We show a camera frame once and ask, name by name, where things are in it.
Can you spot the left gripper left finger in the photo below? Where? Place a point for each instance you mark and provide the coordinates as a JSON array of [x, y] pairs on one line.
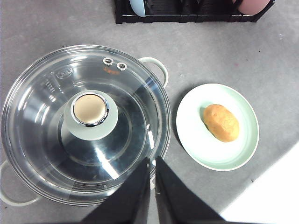
[[130, 200]]

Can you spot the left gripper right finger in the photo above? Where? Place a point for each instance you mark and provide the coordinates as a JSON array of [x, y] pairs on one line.
[[177, 200]]

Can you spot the green plate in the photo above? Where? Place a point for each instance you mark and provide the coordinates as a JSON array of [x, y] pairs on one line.
[[194, 144]]

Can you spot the brown potato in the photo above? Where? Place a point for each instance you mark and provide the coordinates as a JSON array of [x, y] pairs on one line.
[[222, 123]]

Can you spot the glass steamer lid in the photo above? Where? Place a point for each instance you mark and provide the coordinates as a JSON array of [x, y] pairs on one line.
[[90, 112]]

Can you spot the green electric steamer pot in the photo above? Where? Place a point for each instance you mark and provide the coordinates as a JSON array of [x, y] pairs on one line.
[[154, 61]]

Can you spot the black plate rack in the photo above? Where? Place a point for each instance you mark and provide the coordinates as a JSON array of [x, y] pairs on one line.
[[163, 18]]

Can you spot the blue plate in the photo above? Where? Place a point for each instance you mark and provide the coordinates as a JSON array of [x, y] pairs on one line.
[[137, 7]]

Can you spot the pink plate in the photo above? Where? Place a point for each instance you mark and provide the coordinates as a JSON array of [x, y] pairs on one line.
[[253, 5]]

